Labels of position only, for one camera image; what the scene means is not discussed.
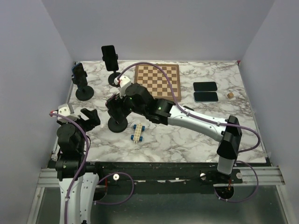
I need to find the teal phone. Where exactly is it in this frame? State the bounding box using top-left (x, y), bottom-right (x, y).
top-left (193, 92), bottom-right (218, 102)

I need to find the black phone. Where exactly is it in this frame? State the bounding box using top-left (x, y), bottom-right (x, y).
top-left (193, 82), bottom-right (218, 92)
top-left (101, 45), bottom-right (119, 71)

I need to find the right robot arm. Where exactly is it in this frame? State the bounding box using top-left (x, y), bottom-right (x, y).
top-left (106, 83), bottom-right (242, 183)

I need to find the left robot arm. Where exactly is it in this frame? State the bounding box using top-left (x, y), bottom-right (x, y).
top-left (54, 104), bottom-right (104, 224)

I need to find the black stand for pink phone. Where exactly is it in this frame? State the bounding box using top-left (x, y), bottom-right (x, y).
top-left (107, 118), bottom-right (128, 133)

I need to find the black stand with blue phone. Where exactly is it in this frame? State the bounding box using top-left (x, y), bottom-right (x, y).
top-left (71, 70), bottom-right (94, 101)

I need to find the black round phone stand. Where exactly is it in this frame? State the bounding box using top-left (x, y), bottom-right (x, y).
top-left (108, 70), bottom-right (120, 87)

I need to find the blue phone on stand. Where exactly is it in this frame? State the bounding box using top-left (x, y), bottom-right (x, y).
top-left (72, 63), bottom-right (87, 86)

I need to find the black phone on stand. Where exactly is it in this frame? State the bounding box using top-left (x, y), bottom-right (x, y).
top-left (101, 45), bottom-right (119, 71)

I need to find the wooden chessboard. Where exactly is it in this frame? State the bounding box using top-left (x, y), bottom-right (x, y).
top-left (135, 64), bottom-right (181, 102)

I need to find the blue white toy block car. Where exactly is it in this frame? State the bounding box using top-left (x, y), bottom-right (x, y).
top-left (130, 123), bottom-right (145, 143)

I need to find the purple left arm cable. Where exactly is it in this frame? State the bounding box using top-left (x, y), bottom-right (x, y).
top-left (49, 112), bottom-right (135, 224)

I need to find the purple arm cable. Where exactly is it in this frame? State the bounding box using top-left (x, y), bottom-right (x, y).
top-left (49, 112), bottom-right (135, 224)
top-left (115, 62), bottom-right (261, 203)

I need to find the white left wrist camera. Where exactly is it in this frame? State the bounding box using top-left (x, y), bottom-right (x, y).
top-left (50, 103), bottom-right (79, 121)

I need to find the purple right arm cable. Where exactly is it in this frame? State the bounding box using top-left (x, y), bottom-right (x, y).
top-left (115, 62), bottom-right (261, 203)

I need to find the black mounting rail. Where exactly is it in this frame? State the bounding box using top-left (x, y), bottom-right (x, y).
top-left (88, 162), bottom-right (239, 195)

